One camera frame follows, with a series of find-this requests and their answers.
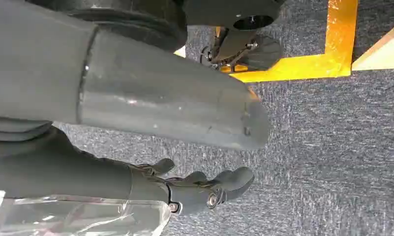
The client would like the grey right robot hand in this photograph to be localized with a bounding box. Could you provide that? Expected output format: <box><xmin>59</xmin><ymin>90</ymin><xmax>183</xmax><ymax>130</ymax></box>
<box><xmin>0</xmin><ymin>0</ymin><xmax>271</xmax><ymax>216</ymax></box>

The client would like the yellow floor tape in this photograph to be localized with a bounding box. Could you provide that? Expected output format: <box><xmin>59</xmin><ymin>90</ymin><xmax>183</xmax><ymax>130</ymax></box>
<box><xmin>174</xmin><ymin>0</ymin><xmax>360</xmax><ymax>100</ymax></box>

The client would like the ribbed grey right arm sleeve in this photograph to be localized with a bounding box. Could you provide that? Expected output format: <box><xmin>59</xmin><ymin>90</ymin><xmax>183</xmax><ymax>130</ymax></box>
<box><xmin>0</xmin><ymin>116</ymin><xmax>53</xmax><ymax>143</ymax></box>

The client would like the pale wooden board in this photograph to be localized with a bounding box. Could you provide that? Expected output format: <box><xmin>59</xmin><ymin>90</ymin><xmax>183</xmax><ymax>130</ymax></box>
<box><xmin>351</xmin><ymin>18</ymin><xmax>394</xmax><ymax>72</ymax></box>

